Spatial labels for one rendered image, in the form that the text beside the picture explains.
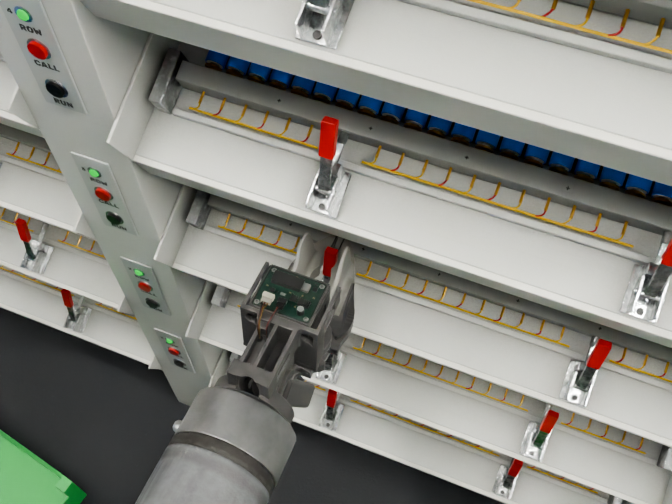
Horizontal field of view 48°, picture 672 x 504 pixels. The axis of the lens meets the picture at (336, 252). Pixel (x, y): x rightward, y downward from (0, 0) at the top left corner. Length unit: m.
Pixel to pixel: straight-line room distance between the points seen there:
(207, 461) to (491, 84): 0.33
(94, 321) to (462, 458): 0.61
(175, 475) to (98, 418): 0.80
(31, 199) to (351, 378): 0.44
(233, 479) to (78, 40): 0.34
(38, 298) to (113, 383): 0.20
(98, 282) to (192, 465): 0.54
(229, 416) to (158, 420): 0.76
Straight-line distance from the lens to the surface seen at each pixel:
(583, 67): 0.49
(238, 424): 0.60
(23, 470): 1.39
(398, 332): 0.80
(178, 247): 0.86
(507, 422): 0.98
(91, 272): 1.10
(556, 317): 0.78
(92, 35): 0.61
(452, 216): 0.64
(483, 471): 1.16
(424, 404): 0.98
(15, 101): 0.72
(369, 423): 1.16
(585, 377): 0.77
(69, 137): 0.74
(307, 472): 1.30
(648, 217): 0.63
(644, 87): 0.49
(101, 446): 1.37
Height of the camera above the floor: 1.25
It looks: 59 degrees down
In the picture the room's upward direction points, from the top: straight up
